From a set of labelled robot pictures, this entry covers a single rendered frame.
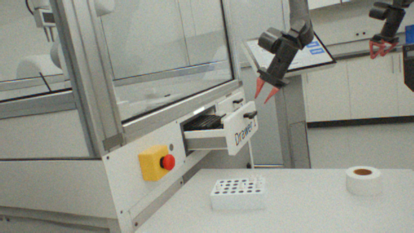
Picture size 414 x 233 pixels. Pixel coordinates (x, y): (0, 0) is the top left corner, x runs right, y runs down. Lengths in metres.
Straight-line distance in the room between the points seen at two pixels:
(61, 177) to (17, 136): 0.16
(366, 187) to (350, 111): 3.26
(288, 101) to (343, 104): 2.10
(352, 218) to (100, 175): 0.52
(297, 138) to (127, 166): 1.43
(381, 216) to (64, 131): 0.67
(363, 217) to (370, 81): 3.30
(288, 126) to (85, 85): 1.48
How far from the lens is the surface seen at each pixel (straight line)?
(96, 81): 0.63
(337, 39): 4.46
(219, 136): 0.85
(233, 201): 0.67
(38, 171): 0.82
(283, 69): 0.90
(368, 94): 3.90
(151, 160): 0.69
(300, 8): 0.95
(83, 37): 0.64
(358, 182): 0.70
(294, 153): 1.95
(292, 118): 1.89
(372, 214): 0.65
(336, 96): 3.89
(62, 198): 0.79
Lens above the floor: 1.10
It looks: 10 degrees down
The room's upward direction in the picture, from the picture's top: 10 degrees counter-clockwise
